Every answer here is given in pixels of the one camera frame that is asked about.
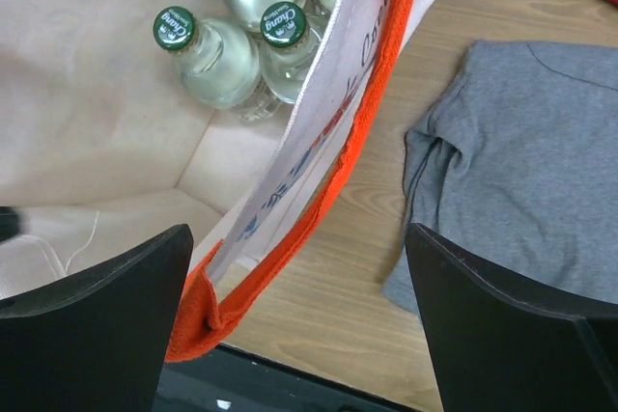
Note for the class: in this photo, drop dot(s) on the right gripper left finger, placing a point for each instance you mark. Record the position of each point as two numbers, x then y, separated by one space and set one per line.
95 340

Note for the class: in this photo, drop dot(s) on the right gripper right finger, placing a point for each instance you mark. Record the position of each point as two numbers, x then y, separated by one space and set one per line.
500 341

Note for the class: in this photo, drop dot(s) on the beige canvas bag orange handles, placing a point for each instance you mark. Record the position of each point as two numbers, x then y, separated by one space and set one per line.
102 148

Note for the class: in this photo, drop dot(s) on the grey folded cloth right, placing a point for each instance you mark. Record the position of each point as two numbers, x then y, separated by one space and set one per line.
516 162

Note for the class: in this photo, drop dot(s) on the black mounting base plate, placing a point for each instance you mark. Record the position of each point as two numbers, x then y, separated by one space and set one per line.
230 379

